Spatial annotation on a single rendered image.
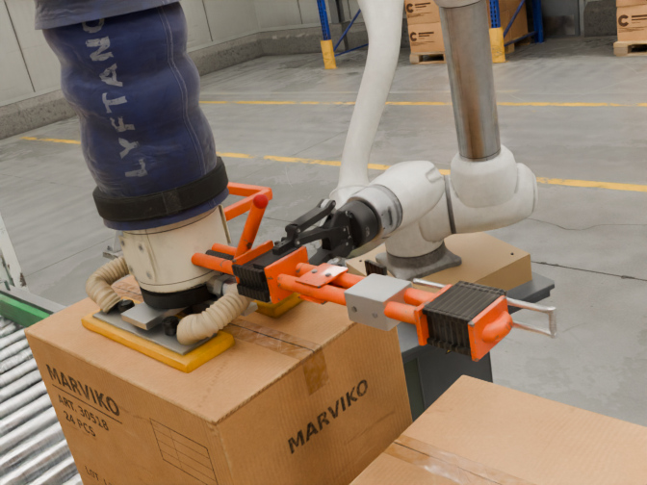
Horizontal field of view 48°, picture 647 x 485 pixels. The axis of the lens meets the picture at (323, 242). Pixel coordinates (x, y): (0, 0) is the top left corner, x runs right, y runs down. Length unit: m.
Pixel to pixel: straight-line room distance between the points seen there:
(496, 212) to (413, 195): 0.57
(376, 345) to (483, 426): 0.24
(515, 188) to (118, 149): 1.00
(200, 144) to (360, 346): 0.42
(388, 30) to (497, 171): 0.47
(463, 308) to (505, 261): 1.05
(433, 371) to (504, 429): 0.86
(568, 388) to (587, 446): 1.76
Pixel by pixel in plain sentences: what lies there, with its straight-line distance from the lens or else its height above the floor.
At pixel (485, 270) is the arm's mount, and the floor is 0.82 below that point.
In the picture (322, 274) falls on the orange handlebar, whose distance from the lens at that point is 1.04.
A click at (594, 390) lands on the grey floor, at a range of 2.85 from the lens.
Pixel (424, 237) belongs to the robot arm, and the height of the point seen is 0.93.
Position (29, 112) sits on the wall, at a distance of 11.11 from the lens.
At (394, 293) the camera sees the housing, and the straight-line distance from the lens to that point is 0.95.
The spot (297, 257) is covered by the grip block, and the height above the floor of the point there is 1.22.
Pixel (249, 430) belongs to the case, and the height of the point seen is 1.02.
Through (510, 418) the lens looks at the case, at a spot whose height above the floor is 0.94.
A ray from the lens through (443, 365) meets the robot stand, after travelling 1.99.
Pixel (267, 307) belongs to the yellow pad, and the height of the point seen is 1.09.
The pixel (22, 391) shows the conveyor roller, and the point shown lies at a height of 0.52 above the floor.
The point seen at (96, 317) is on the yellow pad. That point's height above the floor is 1.09.
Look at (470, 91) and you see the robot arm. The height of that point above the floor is 1.28.
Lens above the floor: 1.64
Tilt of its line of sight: 22 degrees down
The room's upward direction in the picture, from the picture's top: 11 degrees counter-clockwise
